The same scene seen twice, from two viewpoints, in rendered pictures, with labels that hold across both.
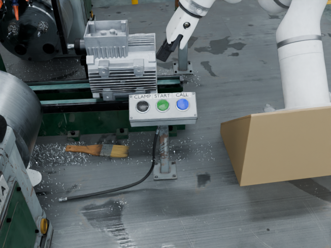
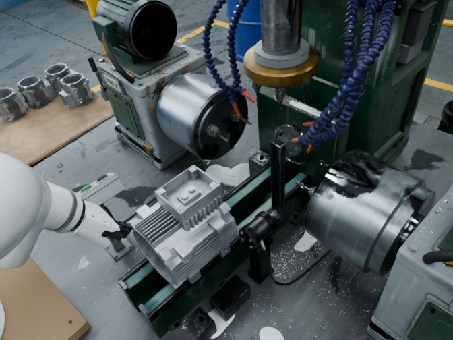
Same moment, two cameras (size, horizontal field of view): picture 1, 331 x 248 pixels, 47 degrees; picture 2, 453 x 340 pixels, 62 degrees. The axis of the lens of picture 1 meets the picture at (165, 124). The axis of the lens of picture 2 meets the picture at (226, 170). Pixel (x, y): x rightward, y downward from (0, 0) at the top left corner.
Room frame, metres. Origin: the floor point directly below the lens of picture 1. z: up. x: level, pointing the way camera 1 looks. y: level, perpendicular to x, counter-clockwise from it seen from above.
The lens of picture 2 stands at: (1.56, -0.12, 1.78)
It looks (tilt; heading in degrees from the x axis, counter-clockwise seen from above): 44 degrees down; 144
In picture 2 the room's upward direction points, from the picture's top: 8 degrees counter-clockwise
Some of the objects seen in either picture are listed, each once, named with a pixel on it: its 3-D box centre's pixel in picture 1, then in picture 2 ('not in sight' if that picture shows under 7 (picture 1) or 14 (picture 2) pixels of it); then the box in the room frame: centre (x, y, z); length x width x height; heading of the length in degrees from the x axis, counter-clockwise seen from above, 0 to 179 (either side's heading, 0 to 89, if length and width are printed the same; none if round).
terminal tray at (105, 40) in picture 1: (108, 39); (189, 197); (1.02, 0.16, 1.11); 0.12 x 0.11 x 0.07; 91
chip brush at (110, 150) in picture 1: (97, 149); not in sight; (0.86, 0.22, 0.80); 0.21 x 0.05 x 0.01; 83
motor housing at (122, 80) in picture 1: (124, 66); (184, 231); (1.02, 0.12, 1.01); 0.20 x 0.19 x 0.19; 91
